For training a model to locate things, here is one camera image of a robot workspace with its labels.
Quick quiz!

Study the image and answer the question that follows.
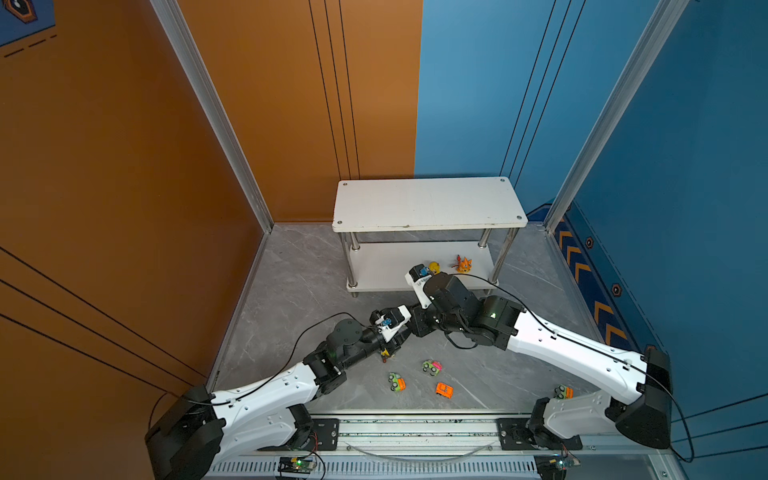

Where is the orange dragon toy figure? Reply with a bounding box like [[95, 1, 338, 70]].
[[452, 255, 472, 274]]

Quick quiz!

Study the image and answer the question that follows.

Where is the green pink toy car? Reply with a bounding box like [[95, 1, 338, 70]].
[[422, 360, 443, 376]]

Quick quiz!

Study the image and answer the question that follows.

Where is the orange green toy truck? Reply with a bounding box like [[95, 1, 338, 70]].
[[554, 384, 574, 400]]

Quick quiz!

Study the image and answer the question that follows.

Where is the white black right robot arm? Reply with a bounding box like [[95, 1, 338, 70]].
[[405, 265, 673, 450]]

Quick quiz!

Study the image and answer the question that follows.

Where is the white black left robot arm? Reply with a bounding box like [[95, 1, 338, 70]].
[[145, 305, 414, 479]]

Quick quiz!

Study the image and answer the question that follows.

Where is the white two-tier shelf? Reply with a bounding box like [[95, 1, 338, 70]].
[[332, 177, 528, 295]]

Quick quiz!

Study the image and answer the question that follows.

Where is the green orange toy car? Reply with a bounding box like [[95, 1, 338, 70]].
[[388, 372, 406, 392]]

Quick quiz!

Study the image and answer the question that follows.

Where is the green circuit board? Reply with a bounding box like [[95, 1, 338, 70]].
[[277, 456, 318, 478], [534, 455, 581, 480]]

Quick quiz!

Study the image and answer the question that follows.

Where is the right green circuit board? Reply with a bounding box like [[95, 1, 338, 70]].
[[534, 455, 581, 480]]

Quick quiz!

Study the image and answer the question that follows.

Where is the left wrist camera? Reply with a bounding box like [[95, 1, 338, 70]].
[[373, 305, 412, 343]]

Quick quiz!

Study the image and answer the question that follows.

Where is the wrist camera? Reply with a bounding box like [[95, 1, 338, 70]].
[[373, 305, 412, 343], [405, 264, 432, 310]]

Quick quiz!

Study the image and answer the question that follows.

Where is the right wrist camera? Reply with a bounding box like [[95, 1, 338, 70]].
[[405, 264, 432, 310]]

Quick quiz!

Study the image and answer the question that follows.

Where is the left aluminium corner post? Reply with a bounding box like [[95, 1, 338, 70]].
[[150, 0, 274, 234]]

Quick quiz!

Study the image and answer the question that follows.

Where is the aluminium corner post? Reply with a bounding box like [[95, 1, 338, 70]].
[[543, 0, 689, 235], [150, 0, 274, 234]]

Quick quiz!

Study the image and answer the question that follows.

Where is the right aluminium corner post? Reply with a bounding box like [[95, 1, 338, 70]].
[[543, 0, 689, 235]]

